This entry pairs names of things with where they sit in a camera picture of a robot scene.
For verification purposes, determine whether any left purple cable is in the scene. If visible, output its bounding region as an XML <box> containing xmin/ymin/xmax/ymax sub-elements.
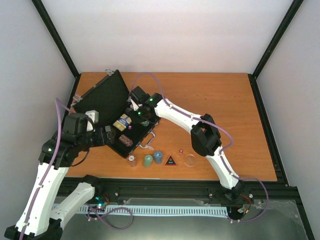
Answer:
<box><xmin>18</xmin><ymin>97</ymin><xmax>76</xmax><ymax>240</ymax></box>

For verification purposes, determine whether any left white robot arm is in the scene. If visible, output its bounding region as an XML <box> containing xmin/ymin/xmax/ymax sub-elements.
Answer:
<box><xmin>4</xmin><ymin>126</ymin><xmax>115</xmax><ymax>240</ymax></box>

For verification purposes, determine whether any blue yellow card deck box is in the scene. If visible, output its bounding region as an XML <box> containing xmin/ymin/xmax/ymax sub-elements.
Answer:
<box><xmin>113</xmin><ymin>113</ymin><xmax>132</xmax><ymax>132</ymax></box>

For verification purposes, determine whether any dark blue poker chip stack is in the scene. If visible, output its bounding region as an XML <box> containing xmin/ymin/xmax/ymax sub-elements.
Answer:
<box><xmin>125</xmin><ymin>108</ymin><xmax>132</xmax><ymax>115</ymax></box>

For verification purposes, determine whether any black poker set case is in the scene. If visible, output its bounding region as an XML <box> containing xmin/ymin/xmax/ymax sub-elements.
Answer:
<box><xmin>72</xmin><ymin>70</ymin><xmax>160</xmax><ymax>158</ymax></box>

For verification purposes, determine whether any clear round dealer button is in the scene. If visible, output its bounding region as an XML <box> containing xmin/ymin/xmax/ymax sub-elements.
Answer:
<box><xmin>184</xmin><ymin>154</ymin><xmax>197</xmax><ymax>167</ymax></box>

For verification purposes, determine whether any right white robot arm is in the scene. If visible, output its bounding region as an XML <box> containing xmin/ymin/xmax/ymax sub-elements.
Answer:
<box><xmin>129</xmin><ymin>92</ymin><xmax>244</xmax><ymax>203</ymax></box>

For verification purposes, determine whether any orange white poker chip stack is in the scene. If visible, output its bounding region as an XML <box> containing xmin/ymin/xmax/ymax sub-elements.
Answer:
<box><xmin>127</xmin><ymin>154</ymin><xmax>138</xmax><ymax>167</ymax></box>

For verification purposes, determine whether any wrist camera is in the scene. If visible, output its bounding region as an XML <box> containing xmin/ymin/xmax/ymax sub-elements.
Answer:
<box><xmin>128</xmin><ymin>86</ymin><xmax>150</xmax><ymax>111</ymax></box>
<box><xmin>85</xmin><ymin>110</ymin><xmax>99</xmax><ymax>132</ymax></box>

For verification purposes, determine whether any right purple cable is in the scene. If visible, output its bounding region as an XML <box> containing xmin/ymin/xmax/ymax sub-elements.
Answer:
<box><xmin>131</xmin><ymin>71</ymin><xmax>270</xmax><ymax>223</ymax></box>

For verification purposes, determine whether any light green poker chip stack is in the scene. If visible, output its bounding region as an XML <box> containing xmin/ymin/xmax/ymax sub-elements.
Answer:
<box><xmin>143</xmin><ymin>154</ymin><xmax>153</xmax><ymax>168</ymax></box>

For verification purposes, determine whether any dark green poker chip stack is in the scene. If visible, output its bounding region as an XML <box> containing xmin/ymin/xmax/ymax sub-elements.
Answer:
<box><xmin>140</xmin><ymin>120</ymin><xmax>150</xmax><ymax>127</ymax></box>

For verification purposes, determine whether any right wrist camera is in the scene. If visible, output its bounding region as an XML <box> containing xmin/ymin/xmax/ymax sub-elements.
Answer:
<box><xmin>128</xmin><ymin>86</ymin><xmax>150</xmax><ymax>111</ymax></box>

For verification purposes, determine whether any purple cable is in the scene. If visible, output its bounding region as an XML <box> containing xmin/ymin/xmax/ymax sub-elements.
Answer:
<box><xmin>131</xmin><ymin>71</ymin><xmax>270</xmax><ymax>223</ymax></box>
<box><xmin>18</xmin><ymin>97</ymin><xmax>76</xmax><ymax>240</ymax></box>

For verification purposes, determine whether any light blue poker chip stack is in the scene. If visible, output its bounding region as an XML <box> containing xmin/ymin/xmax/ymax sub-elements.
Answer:
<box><xmin>153</xmin><ymin>151</ymin><xmax>163</xmax><ymax>164</ymax></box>

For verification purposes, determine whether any black triangular dealer badge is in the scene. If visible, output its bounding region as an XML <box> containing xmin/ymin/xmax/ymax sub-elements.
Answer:
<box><xmin>164</xmin><ymin>154</ymin><xmax>178</xmax><ymax>166</ymax></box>

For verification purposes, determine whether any white slotted cable duct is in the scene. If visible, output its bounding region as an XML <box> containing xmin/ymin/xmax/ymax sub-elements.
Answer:
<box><xmin>75</xmin><ymin>204</ymin><xmax>228</xmax><ymax>218</ymax></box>

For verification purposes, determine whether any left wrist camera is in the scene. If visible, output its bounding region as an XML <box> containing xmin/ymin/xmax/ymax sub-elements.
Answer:
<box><xmin>85</xmin><ymin>110</ymin><xmax>99</xmax><ymax>132</ymax></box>

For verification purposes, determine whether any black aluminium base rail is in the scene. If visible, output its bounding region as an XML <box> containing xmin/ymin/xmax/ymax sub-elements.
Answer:
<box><xmin>57</xmin><ymin>177</ymin><xmax>302</xmax><ymax>206</ymax></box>

